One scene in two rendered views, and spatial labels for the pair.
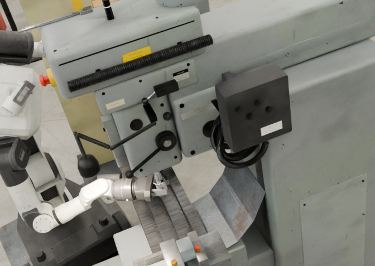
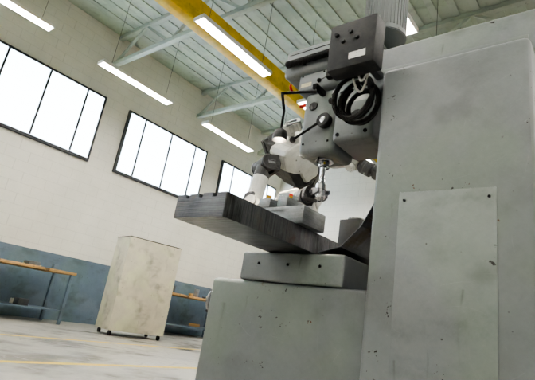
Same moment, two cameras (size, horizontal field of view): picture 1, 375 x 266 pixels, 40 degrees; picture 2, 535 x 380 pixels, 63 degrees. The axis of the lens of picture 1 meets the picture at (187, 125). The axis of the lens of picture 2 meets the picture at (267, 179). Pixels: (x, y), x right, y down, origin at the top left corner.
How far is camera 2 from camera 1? 2.31 m
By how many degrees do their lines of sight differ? 74
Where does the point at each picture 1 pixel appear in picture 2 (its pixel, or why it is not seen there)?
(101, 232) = not seen: hidden behind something
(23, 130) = (283, 151)
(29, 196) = (256, 183)
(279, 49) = (427, 58)
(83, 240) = not seen: hidden behind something
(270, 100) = (361, 31)
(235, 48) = (392, 56)
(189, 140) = (338, 123)
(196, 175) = not seen: outside the picture
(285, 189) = (387, 171)
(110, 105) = (303, 84)
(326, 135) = (439, 116)
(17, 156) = (267, 157)
